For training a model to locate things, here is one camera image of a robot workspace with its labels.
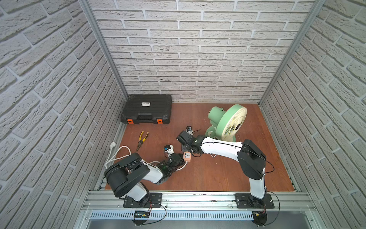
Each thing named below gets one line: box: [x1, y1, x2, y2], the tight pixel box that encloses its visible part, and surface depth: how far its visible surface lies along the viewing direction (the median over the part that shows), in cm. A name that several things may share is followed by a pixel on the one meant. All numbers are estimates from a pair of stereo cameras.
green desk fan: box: [205, 104, 248, 143], surface depth 75 cm
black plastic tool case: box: [120, 93, 173, 125], surface depth 109 cm
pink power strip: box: [183, 151, 192, 163], surface depth 88 cm
